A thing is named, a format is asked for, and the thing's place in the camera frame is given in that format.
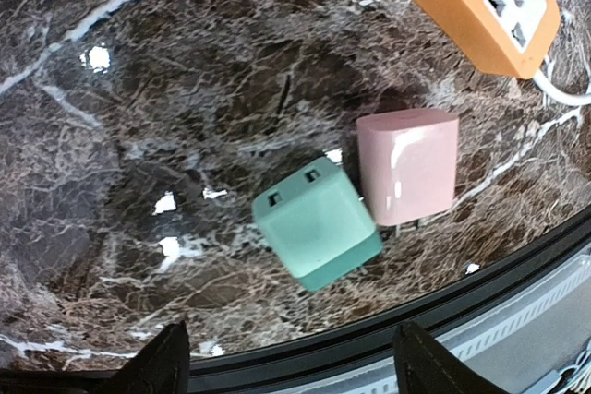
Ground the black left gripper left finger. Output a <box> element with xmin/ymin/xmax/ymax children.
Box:
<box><xmin>91</xmin><ymin>321</ymin><xmax>190</xmax><ymax>394</ymax></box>

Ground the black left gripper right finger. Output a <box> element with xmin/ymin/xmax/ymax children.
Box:
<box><xmin>392</xmin><ymin>321</ymin><xmax>505</xmax><ymax>394</ymax></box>

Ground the green charger plug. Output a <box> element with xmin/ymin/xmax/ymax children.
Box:
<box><xmin>252</xmin><ymin>156</ymin><xmax>382</xmax><ymax>292</ymax></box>

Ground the pink charger plug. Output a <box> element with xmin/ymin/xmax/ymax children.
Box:
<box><xmin>356</xmin><ymin>108</ymin><xmax>459</xmax><ymax>227</ymax></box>

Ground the white slotted cable duct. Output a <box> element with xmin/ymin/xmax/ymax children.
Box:
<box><xmin>359</xmin><ymin>245</ymin><xmax>591</xmax><ymax>394</ymax></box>

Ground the white orange-strip cable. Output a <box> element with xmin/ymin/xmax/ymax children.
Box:
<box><xmin>530</xmin><ymin>56</ymin><xmax>591</xmax><ymax>107</ymax></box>

